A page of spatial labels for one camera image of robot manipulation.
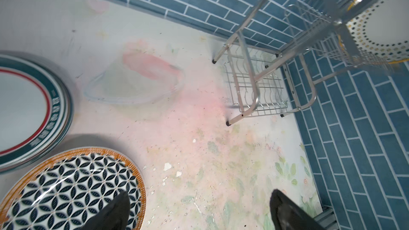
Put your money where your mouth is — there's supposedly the yellow rimmed plate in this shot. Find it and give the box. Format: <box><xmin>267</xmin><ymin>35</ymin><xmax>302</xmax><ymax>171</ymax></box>
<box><xmin>347</xmin><ymin>0</ymin><xmax>409</xmax><ymax>65</ymax></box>

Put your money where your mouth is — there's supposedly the black white geometric pattern plate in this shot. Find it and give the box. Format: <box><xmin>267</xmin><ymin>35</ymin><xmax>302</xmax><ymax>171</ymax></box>
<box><xmin>1</xmin><ymin>147</ymin><xmax>147</xmax><ymax>230</ymax></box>

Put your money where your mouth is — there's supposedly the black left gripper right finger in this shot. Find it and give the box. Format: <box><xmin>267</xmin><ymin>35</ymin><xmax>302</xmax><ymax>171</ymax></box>
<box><xmin>269</xmin><ymin>189</ymin><xmax>324</xmax><ymax>230</ymax></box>

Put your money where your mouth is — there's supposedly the stainless steel dish rack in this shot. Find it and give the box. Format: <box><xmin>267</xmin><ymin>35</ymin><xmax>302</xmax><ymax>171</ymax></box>
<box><xmin>213</xmin><ymin>0</ymin><xmax>399</xmax><ymax>126</ymax></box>

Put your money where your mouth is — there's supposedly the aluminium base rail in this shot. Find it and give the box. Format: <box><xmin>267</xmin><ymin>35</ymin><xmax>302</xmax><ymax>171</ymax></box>
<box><xmin>314</xmin><ymin>207</ymin><xmax>340</xmax><ymax>230</ymax></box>

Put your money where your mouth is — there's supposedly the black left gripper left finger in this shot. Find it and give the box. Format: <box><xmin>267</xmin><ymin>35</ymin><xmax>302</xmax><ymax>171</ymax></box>
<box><xmin>81</xmin><ymin>192</ymin><xmax>131</xmax><ymax>230</ymax></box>

